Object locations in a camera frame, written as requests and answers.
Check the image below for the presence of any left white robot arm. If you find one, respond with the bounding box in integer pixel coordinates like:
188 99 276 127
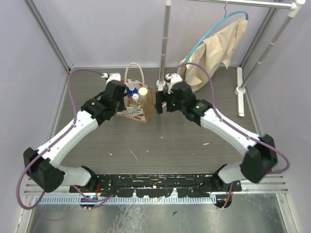
23 80 128 193

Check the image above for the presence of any beige shirt on hanger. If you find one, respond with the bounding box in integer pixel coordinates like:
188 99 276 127
177 17 248 92

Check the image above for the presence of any clear bottle white cap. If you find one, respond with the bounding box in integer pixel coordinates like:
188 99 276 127
132 93 140 106

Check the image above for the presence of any beige bottle round cap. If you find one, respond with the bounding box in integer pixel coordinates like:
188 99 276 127
138 87 149 100

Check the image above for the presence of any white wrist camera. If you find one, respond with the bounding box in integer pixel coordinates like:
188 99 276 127
101 73 121 84
164 73 183 90

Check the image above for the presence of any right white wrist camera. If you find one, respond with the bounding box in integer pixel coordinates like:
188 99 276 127
164 73 183 90

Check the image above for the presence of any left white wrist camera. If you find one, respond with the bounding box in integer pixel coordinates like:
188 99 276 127
101 73 121 84

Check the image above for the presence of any aluminium frame post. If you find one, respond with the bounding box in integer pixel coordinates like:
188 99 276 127
24 0 74 72

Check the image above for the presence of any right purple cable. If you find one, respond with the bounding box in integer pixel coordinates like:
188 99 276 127
171 62 290 210

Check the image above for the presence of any teal clothes hanger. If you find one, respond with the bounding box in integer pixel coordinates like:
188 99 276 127
184 11 249 63

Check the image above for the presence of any metal clothes rack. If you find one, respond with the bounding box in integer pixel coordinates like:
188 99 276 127
156 0 305 117

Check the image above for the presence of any watermelon print canvas bag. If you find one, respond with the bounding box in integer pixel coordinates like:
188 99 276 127
117 62 155 123

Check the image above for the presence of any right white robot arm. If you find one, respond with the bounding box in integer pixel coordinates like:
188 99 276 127
155 82 277 191

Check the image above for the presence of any orange bottle blue pump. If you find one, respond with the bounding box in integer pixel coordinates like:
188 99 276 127
127 84 138 98

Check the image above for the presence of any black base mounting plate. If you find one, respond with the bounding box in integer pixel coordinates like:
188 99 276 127
78 173 230 198

